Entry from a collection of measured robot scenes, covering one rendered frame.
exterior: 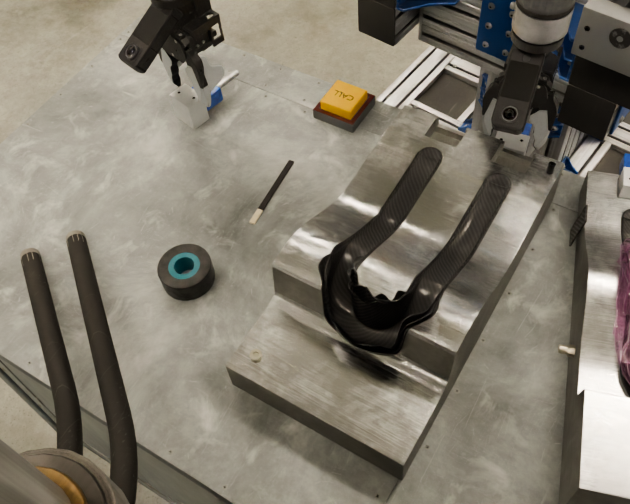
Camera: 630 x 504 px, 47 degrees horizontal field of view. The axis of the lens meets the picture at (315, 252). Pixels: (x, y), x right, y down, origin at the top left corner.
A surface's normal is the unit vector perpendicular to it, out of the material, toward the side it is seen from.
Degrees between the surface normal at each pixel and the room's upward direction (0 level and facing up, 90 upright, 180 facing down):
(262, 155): 0
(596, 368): 4
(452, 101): 0
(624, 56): 90
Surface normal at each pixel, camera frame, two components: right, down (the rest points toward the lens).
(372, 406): -0.07, -0.56
